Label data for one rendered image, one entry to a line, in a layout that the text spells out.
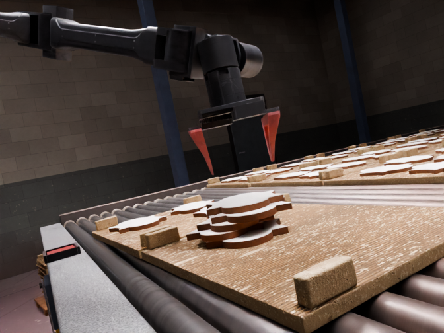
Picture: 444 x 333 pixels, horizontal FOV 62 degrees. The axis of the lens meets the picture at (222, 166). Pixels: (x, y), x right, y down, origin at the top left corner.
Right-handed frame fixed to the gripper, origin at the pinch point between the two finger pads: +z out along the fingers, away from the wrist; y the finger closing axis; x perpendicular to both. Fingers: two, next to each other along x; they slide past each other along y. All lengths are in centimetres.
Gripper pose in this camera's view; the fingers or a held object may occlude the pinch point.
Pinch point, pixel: (242, 162)
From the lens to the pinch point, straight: 58.5
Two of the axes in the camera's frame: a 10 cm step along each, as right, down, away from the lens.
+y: -9.7, 2.2, -0.4
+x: 0.4, 0.2, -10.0
